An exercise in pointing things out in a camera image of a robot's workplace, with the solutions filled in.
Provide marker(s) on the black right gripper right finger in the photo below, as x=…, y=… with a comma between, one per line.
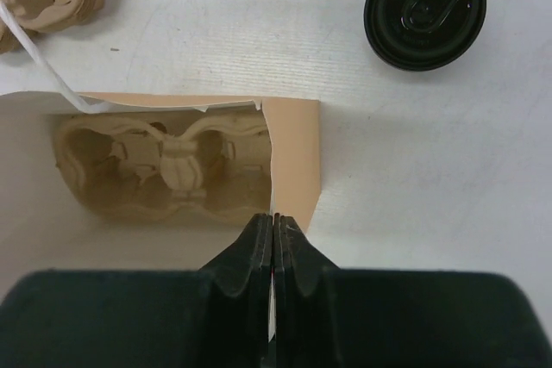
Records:
x=327, y=316

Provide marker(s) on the brown paper takeout bag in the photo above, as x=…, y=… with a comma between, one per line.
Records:
x=44, y=227

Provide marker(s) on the black plastic cup lid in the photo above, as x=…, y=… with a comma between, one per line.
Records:
x=422, y=35

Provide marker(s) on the single brown pulp cup carrier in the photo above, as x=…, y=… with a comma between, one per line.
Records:
x=152, y=166

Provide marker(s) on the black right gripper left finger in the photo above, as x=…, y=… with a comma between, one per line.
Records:
x=216, y=316

